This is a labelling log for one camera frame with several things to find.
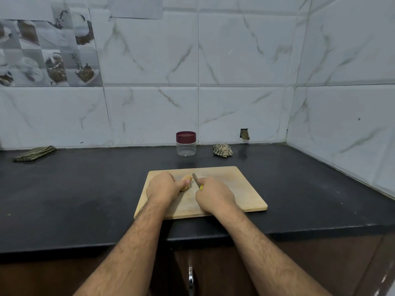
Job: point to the brown wooden cabinet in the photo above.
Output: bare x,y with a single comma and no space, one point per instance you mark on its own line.
345,262

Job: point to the wooden cutting board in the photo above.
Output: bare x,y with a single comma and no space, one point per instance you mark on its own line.
247,194

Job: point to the beige ginger root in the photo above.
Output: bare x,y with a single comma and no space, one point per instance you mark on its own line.
185,183

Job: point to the person's left forearm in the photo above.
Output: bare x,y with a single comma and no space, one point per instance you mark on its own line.
123,255

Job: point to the black countertop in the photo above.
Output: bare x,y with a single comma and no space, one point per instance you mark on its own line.
68,200

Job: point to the crumpled patterned cloth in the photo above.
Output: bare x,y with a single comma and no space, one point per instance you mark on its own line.
223,151

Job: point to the person's right forearm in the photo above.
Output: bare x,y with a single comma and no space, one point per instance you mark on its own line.
271,259

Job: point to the person's right hand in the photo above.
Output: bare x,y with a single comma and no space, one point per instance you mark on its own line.
216,195

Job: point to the folded green cloth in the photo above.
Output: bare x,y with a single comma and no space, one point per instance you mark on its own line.
35,153

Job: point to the decorative picture tiles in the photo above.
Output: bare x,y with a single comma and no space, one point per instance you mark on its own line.
49,52

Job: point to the person's left hand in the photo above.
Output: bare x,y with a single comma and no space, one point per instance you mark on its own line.
163,188

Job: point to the clear jar maroon lid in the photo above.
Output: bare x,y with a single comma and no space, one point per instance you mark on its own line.
186,150

